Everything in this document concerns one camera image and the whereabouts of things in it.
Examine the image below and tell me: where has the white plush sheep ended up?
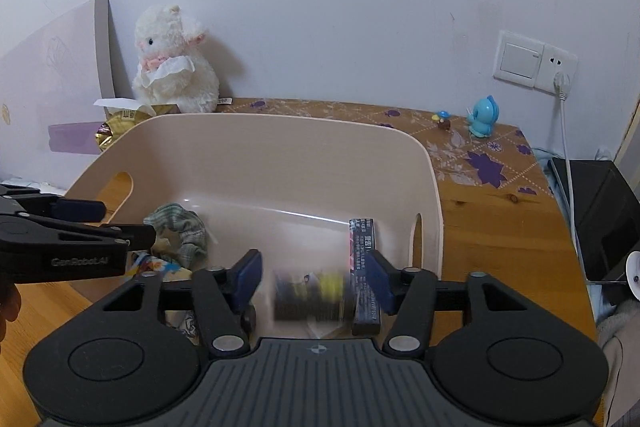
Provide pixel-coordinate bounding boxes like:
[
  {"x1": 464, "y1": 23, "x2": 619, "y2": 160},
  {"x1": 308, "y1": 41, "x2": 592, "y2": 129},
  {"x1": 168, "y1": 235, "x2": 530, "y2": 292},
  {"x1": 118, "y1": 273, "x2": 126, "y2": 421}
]
[{"x1": 131, "y1": 4, "x2": 222, "y2": 114}]

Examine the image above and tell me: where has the long black cartoon box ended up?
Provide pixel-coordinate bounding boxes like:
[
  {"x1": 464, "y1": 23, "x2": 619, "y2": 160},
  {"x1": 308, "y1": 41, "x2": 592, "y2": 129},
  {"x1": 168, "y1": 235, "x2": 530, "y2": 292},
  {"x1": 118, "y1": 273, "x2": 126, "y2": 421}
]
[{"x1": 347, "y1": 217, "x2": 384, "y2": 337}]

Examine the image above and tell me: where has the white power plug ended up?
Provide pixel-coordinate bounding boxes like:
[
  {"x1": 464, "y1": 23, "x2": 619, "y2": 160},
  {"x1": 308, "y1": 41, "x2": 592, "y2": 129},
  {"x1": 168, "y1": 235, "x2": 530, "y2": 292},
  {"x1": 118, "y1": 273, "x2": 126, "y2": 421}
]
[{"x1": 552, "y1": 73, "x2": 572, "y2": 101}]

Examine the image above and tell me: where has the floral table mat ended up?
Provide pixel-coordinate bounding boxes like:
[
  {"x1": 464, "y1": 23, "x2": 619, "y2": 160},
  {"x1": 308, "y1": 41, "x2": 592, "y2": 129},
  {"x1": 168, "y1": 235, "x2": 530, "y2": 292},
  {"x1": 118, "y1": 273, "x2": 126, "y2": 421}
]
[{"x1": 217, "y1": 96, "x2": 557, "y2": 201}]

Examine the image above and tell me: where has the blue bird figurine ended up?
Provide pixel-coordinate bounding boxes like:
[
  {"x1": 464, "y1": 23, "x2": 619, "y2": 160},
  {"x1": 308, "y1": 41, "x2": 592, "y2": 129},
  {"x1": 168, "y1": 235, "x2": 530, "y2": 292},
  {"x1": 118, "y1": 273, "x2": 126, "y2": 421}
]
[{"x1": 467, "y1": 95, "x2": 501, "y2": 139}]

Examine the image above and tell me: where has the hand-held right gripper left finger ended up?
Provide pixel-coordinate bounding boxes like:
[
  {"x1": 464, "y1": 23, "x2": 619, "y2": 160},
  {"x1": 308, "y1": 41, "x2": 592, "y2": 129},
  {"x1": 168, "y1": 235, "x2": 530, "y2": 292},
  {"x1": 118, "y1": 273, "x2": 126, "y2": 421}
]
[{"x1": 102, "y1": 249, "x2": 264, "y2": 356}]

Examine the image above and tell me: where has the black flat device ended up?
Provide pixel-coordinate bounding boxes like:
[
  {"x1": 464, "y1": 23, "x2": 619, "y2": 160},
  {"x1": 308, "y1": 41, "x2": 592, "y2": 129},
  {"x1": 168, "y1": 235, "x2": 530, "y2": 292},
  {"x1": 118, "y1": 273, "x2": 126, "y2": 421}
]
[{"x1": 547, "y1": 159, "x2": 640, "y2": 284}]

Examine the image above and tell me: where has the white wall socket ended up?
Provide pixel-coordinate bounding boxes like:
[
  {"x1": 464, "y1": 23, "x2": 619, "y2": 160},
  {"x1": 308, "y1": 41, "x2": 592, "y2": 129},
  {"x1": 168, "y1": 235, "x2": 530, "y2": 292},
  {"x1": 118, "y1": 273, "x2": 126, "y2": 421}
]
[{"x1": 535, "y1": 41, "x2": 580, "y2": 96}]

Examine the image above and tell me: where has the white wall switch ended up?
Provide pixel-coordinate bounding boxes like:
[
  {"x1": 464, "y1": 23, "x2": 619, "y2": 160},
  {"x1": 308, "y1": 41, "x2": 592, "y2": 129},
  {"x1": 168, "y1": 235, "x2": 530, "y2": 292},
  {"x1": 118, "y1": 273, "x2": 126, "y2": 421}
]
[{"x1": 493, "y1": 30, "x2": 546, "y2": 89}]

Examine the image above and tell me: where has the pink plastic storage bin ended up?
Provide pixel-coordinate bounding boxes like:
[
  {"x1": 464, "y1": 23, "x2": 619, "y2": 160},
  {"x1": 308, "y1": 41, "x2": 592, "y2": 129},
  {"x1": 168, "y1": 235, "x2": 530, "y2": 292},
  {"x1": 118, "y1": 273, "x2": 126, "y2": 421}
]
[{"x1": 62, "y1": 112, "x2": 445, "y2": 344}]

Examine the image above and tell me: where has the cream packet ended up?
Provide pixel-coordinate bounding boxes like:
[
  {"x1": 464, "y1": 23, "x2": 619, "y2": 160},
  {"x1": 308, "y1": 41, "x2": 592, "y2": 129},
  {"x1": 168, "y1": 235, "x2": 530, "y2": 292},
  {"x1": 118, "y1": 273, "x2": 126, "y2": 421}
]
[{"x1": 164, "y1": 306, "x2": 202, "y2": 349}]

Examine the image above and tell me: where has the black box with yellow stars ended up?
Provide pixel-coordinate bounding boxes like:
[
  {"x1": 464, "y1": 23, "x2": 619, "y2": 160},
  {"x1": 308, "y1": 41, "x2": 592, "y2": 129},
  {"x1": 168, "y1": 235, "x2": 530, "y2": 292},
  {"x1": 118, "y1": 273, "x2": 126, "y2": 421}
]
[{"x1": 272, "y1": 269, "x2": 352, "y2": 324}]

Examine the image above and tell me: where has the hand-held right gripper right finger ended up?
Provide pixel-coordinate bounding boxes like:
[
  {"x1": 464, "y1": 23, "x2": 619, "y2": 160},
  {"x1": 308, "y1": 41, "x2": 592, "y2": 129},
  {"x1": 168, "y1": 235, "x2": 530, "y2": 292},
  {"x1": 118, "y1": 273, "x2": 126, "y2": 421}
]
[{"x1": 365, "y1": 249, "x2": 529, "y2": 356}]

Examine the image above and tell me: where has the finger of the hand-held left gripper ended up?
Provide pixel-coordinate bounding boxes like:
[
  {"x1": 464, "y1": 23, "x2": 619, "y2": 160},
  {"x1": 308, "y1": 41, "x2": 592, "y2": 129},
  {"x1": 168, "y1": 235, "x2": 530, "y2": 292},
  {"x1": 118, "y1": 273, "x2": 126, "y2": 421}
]
[
  {"x1": 0, "y1": 184, "x2": 107, "y2": 224},
  {"x1": 0, "y1": 214, "x2": 157, "y2": 259}
]

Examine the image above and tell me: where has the light wooden door frame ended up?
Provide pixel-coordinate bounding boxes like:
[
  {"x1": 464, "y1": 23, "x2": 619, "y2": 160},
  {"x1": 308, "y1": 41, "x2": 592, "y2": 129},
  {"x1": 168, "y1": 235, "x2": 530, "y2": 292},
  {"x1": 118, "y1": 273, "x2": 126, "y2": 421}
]
[{"x1": 612, "y1": 96, "x2": 640, "y2": 168}]

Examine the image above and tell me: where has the white power cable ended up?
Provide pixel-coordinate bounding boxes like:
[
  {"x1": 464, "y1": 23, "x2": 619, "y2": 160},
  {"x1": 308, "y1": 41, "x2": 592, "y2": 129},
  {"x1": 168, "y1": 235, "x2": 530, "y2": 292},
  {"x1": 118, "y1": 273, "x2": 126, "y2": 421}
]
[{"x1": 557, "y1": 97, "x2": 592, "y2": 279}]

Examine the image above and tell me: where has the grey clothing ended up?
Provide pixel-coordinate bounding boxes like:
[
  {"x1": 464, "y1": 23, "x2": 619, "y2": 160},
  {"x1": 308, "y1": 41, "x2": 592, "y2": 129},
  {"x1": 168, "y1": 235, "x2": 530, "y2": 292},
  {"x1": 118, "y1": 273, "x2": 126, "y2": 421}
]
[{"x1": 597, "y1": 282, "x2": 640, "y2": 427}]

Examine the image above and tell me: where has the white paper sheet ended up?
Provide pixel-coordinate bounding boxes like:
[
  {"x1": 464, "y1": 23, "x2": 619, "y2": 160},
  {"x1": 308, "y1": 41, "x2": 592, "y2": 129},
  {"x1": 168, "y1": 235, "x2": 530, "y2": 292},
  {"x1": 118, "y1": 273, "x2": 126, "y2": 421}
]
[{"x1": 93, "y1": 96, "x2": 152, "y2": 114}]

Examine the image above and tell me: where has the gold snack packet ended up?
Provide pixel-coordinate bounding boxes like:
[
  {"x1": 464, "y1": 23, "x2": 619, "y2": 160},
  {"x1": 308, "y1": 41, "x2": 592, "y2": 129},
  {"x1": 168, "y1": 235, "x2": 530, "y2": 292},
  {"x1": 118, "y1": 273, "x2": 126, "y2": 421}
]
[{"x1": 96, "y1": 103, "x2": 184, "y2": 153}]

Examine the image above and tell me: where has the green plaid scrunchie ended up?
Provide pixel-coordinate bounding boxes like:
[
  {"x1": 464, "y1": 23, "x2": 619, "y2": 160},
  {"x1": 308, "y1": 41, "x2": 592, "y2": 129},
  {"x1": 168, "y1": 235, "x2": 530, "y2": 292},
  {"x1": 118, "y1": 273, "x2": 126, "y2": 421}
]
[{"x1": 143, "y1": 202, "x2": 209, "y2": 269}]

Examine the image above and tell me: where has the white phone stand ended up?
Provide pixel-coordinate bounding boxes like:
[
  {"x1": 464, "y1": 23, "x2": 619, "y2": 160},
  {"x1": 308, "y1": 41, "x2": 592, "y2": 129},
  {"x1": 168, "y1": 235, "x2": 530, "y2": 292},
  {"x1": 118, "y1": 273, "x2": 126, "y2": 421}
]
[{"x1": 625, "y1": 250, "x2": 640, "y2": 301}]

